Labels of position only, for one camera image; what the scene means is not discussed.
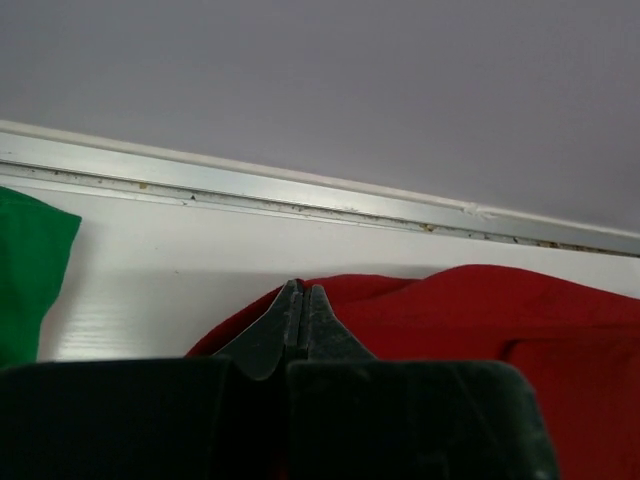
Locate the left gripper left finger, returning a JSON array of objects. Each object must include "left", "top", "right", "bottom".
[{"left": 212, "top": 280, "right": 303, "bottom": 381}]

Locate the aluminium table edge rail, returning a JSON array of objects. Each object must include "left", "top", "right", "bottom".
[{"left": 1, "top": 120, "right": 639, "bottom": 257}]

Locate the red t shirt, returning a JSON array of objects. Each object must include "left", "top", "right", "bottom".
[{"left": 192, "top": 265, "right": 639, "bottom": 479}]

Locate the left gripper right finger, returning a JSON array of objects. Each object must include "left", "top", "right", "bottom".
[{"left": 298, "top": 285, "right": 376, "bottom": 361}]

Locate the folded green t shirt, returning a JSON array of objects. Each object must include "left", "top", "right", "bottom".
[{"left": 1, "top": 187, "right": 81, "bottom": 368}]

